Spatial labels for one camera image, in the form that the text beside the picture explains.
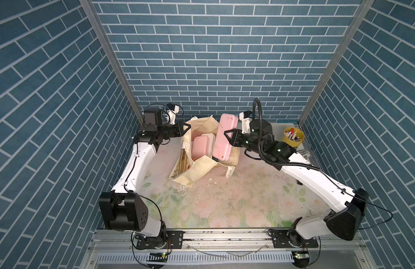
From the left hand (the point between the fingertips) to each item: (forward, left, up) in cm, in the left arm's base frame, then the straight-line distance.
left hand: (194, 126), depth 77 cm
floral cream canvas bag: (-13, +3, -21) cm, 25 cm away
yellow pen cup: (+10, -57, -18) cm, 61 cm away
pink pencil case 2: (-1, -1, -15) cm, 15 cm away
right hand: (-6, -15, +2) cm, 16 cm away
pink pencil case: (-11, -13, -2) cm, 17 cm away
